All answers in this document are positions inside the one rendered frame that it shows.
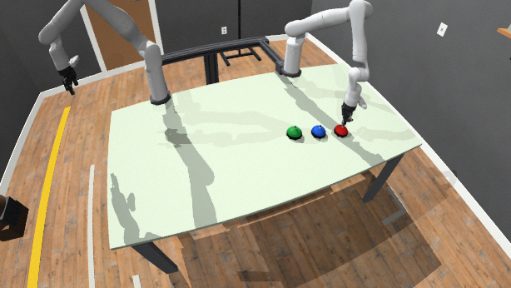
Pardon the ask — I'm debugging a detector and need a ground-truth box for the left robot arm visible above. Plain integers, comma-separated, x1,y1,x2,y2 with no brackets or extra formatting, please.
284,0,374,109

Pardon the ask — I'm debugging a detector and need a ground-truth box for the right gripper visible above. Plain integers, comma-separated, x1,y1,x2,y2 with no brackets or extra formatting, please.
58,66,78,96

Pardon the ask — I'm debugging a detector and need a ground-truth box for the blue dome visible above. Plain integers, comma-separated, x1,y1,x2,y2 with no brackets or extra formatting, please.
311,125,326,139

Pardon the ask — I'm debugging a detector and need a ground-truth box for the red bell dome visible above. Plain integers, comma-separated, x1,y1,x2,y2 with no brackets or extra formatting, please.
334,125,348,138

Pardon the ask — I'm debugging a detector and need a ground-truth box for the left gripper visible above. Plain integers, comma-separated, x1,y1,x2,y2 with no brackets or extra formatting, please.
341,102,357,126

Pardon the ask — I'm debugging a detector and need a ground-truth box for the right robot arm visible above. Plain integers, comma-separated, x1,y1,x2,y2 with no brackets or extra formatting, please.
38,0,168,101

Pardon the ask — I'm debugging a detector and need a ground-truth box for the green bell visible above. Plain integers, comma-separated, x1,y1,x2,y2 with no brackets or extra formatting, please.
286,126,302,141

